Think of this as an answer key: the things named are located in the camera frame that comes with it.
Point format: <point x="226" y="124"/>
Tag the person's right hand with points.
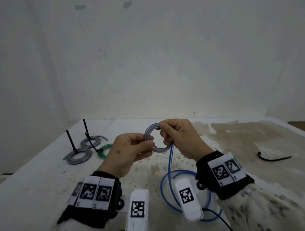
<point x="188" y="140"/>

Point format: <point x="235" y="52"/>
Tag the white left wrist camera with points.
<point x="138" y="209"/>

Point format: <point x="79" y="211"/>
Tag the person's left thumb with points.
<point x="140" y="140"/>

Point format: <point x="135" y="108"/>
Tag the black zip tie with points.
<point x="91" y="142"/>
<point x="86" y="128"/>
<point x="71" y="141"/>
<point x="271" y="159"/>

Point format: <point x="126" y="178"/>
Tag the person's left hand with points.
<point x="120" y="156"/>

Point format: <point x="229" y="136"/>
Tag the person's right forearm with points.
<point x="264" y="209"/>

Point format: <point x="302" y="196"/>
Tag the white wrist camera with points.
<point x="138" y="209"/>
<point x="188" y="198"/>

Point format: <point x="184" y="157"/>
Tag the person's right thumb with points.
<point x="169" y="124"/>

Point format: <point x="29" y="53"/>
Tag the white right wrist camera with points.
<point x="188" y="198"/>

